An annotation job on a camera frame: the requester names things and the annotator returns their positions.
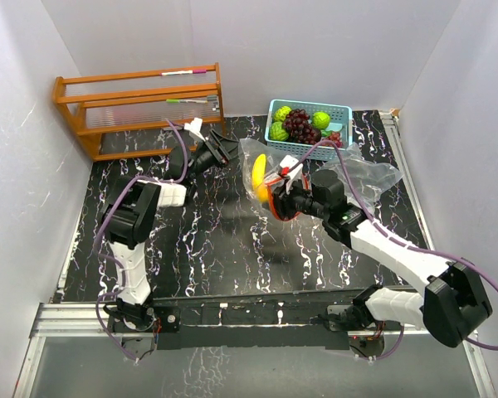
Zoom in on black base crossbar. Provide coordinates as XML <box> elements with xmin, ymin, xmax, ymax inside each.
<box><xmin>107</xmin><ymin>288</ymin><xmax>403</xmax><ymax>352</ymax></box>

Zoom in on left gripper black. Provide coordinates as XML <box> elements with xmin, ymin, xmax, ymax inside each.
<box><xmin>187</xmin><ymin>130</ymin><xmax>250</xmax><ymax>182</ymax></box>

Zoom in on yellow fake banana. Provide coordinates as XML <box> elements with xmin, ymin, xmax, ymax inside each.
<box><xmin>251</xmin><ymin>153</ymin><xmax>268</xmax><ymax>203</ymax></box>

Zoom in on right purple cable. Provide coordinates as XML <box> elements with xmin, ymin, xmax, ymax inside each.
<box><xmin>280</xmin><ymin>138</ymin><xmax>498</xmax><ymax>362</ymax></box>

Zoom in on pink white marker pen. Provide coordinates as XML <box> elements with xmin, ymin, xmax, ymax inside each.
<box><xmin>159</xmin><ymin>69</ymin><xmax>208</xmax><ymax>77</ymax></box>

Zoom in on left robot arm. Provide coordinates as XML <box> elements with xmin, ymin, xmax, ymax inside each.
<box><xmin>95</xmin><ymin>130</ymin><xmax>239</xmax><ymax>331</ymax></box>

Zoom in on light blue plastic basket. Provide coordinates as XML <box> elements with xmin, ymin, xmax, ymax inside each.
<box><xmin>264</xmin><ymin>99</ymin><xmax>354</xmax><ymax>163</ymax></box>

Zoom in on purple cable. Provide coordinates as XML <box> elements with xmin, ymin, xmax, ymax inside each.
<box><xmin>280</xmin><ymin>138</ymin><xmax>498</xmax><ymax>362</ymax></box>
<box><xmin>93</xmin><ymin>118</ymin><xmax>196</xmax><ymax>362</ymax></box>

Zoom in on green bumpy fruit bag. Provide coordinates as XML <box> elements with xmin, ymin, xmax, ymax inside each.
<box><xmin>273</xmin><ymin>106</ymin><xmax>291</xmax><ymax>123</ymax></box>

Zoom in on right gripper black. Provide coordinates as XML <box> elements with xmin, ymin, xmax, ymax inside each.
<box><xmin>263</xmin><ymin>176</ymin><xmax>328</xmax><ymax>220</ymax></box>

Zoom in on aluminium frame rail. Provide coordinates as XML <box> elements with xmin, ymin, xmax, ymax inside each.
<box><xmin>14</xmin><ymin>301</ymin><xmax>496</xmax><ymax>397</ymax></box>

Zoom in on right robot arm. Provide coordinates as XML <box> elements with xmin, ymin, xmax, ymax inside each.
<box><xmin>261</xmin><ymin>167</ymin><xmax>492</xmax><ymax>347</ymax></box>

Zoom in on red fake grape bunch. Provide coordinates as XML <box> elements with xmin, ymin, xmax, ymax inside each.
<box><xmin>325</xmin><ymin>132</ymin><xmax>343</xmax><ymax>148</ymax></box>

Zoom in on zip bag with grapes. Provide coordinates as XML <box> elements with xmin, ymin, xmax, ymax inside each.
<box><xmin>238</xmin><ymin>138</ymin><xmax>310</xmax><ymax>216</ymax></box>

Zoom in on dark purple fake grapes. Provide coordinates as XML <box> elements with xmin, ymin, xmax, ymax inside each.
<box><xmin>282</xmin><ymin>109</ymin><xmax>322</xmax><ymax>145</ymax></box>

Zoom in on wooden shelf rack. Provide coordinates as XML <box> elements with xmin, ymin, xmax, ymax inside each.
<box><xmin>51</xmin><ymin>62</ymin><xmax>226</xmax><ymax>162</ymax></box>

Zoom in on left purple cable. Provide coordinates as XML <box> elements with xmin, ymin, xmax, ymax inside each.
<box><xmin>93</xmin><ymin>118</ymin><xmax>196</xmax><ymax>362</ymax></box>

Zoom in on zip bag red seal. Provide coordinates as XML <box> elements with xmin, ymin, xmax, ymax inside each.
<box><xmin>339</xmin><ymin>143</ymin><xmax>403</xmax><ymax>214</ymax></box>

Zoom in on green white marker pen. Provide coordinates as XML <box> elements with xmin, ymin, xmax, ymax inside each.
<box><xmin>165</xmin><ymin>99</ymin><xmax>208</xmax><ymax>104</ymax></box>

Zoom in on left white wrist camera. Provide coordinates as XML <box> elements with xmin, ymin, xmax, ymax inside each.
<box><xmin>183</xmin><ymin>118</ymin><xmax>206</xmax><ymax>142</ymax></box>

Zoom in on green bumpy fake fruit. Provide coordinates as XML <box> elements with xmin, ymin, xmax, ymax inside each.
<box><xmin>311</xmin><ymin>111</ymin><xmax>331</xmax><ymax>130</ymax></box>

